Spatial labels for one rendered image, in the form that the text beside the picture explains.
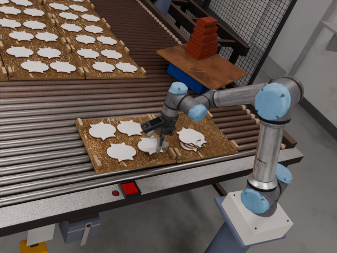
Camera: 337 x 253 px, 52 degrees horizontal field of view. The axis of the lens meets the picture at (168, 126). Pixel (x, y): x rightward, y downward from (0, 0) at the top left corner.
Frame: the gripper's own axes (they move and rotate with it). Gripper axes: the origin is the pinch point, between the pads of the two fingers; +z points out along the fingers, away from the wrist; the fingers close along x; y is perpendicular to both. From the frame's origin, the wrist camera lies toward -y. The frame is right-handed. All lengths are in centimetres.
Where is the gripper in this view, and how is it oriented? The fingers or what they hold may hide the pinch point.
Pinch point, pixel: (151, 144)
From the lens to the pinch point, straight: 167.5
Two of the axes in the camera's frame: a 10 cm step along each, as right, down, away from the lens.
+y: 8.4, -0.5, 5.5
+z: -3.3, 7.6, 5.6
